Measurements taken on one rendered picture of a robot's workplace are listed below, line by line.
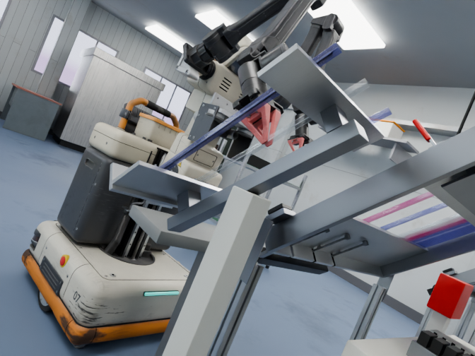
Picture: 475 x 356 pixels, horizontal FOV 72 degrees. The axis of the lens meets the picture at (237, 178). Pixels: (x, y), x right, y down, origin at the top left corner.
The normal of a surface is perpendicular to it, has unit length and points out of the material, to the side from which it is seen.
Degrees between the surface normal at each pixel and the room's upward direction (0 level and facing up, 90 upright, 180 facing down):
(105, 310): 90
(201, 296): 90
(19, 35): 90
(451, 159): 90
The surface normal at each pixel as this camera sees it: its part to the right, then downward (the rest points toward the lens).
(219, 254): -0.66, -0.26
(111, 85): 0.59, 0.26
